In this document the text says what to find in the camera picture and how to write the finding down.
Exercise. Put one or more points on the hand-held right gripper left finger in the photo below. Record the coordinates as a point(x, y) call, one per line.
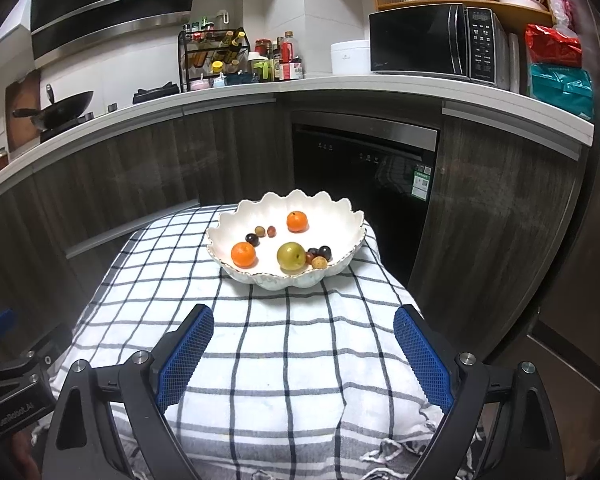
point(185, 360)

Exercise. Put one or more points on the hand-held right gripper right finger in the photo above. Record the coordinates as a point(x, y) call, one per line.
point(422, 360)

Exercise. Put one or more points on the orange mandarin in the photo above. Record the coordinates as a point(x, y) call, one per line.
point(243, 254)
point(297, 221)

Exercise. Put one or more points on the green round fruit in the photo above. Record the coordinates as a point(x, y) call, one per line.
point(290, 255)

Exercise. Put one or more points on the white scalloped bowl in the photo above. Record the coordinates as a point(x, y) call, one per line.
point(325, 220)

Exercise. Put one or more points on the checked white cloth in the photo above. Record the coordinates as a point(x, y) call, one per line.
point(280, 340)

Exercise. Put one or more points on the brown glass jar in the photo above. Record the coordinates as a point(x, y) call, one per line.
point(0, 160)

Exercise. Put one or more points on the black dishwasher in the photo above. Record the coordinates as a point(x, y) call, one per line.
point(365, 180)

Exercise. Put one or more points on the dark wood kitchen cabinet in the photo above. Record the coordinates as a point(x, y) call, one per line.
point(130, 170)

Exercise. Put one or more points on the wooden cutting board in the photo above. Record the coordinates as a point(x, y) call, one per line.
point(22, 110)

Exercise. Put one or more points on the black wok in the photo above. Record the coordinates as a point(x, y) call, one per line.
point(55, 110)

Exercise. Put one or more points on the black stove grate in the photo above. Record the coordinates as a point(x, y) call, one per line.
point(155, 91)

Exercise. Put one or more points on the small pink container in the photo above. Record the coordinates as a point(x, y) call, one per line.
point(200, 84)

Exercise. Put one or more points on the yellow cap bottle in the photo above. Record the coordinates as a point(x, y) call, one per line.
point(217, 67)

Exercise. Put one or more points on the green and white container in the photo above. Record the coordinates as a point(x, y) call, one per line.
point(260, 67)

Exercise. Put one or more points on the teal plastic bag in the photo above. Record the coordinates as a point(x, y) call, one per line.
point(562, 90)

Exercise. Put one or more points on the white rice cooker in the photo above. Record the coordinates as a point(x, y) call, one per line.
point(350, 57)

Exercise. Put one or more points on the white flat board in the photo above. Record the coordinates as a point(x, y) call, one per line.
point(514, 62)

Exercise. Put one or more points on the dark sauce bottle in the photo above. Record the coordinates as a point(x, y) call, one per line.
point(276, 62)

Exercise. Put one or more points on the black microwave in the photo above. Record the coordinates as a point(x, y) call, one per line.
point(430, 42)

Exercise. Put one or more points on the red label bottle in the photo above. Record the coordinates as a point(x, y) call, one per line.
point(291, 57)

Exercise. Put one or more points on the red lid jar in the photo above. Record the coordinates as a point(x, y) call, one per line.
point(262, 45)

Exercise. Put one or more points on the red plastic bag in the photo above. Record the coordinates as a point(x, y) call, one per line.
point(552, 45)

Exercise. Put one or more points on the black range hood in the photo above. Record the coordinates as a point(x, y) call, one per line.
point(115, 5)

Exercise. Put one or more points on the white pot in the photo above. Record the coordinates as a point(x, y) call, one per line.
point(520, 0)

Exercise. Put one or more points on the clear plastic bag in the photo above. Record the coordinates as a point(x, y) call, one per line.
point(562, 5)

